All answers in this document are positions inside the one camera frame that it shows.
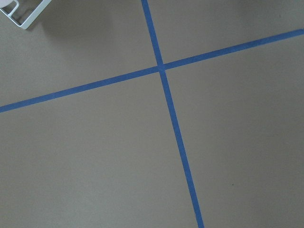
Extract white wire cup rack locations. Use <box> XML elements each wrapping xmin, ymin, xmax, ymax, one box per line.
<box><xmin>0</xmin><ymin>0</ymin><xmax>52</xmax><ymax>30</ymax></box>

